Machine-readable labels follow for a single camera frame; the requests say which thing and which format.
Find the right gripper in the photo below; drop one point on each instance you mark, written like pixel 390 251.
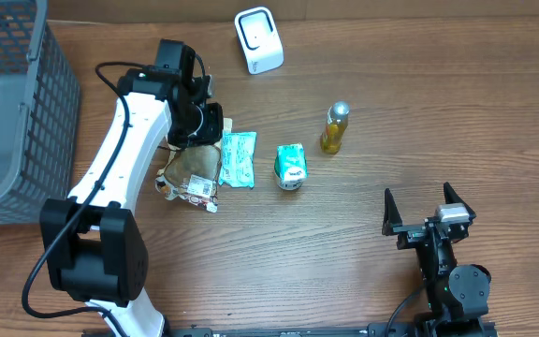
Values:
pixel 411 233

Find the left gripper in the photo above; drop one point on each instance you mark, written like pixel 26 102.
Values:
pixel 195 138

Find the brown Pantree snack bag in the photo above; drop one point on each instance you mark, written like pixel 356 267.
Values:
pixel 192 174

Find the teal snack packet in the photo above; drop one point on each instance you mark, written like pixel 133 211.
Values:
pixel 238 150

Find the green white drink carton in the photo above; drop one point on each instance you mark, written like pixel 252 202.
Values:
pixel 290 166

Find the yellow drink bottle silver cap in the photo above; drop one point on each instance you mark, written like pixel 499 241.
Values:
pixel 336 124

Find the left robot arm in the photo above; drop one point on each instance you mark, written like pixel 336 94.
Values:
pixel 93 250

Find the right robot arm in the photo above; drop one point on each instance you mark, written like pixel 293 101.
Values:
pixel 457 294

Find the white barcode scanner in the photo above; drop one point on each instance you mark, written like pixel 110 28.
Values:
pixel 259 39

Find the dark grey plastic basket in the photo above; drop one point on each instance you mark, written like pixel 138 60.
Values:
pixel 39 112

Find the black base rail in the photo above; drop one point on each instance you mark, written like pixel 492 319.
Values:
pixel 372 330

